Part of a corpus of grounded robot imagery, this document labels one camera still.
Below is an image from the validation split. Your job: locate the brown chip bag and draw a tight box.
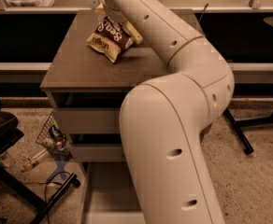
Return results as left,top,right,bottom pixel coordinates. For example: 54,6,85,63
86,4,143,63

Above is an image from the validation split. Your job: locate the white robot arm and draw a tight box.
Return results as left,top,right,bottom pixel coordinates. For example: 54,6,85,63
105,0,234,224

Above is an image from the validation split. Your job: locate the grey drawer cabinet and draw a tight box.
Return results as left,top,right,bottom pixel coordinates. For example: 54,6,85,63
39,8,213,163

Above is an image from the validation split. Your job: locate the open bottom drawer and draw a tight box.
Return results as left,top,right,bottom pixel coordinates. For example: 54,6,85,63
82,162,146,224

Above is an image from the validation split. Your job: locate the blue tape cross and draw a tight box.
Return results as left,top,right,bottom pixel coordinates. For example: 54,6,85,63
47,155,71,181

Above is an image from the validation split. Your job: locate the clear plastic bottle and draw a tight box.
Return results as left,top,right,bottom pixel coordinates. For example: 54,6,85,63
22,148,50,172

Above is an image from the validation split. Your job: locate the dark tray left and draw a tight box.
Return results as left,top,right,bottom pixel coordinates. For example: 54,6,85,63
0,111,23,155

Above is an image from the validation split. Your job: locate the black stand base left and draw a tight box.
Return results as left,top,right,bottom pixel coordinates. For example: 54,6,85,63
0,165,80,224

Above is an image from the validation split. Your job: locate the top drawer with handle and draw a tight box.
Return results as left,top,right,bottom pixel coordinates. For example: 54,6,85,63
52,108,119,134

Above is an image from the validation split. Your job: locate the drawer with handle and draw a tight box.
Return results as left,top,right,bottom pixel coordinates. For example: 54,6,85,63
52,108,119,134
68,144,125,162

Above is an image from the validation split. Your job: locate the middle drawer with handle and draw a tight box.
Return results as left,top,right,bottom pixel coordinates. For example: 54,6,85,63
68,144,125,162

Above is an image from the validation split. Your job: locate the wire mesh basket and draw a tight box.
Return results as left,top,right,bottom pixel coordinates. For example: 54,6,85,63
36,114,70,156

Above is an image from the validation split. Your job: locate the black cable on floor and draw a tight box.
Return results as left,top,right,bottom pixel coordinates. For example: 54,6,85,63
20,171,73,224

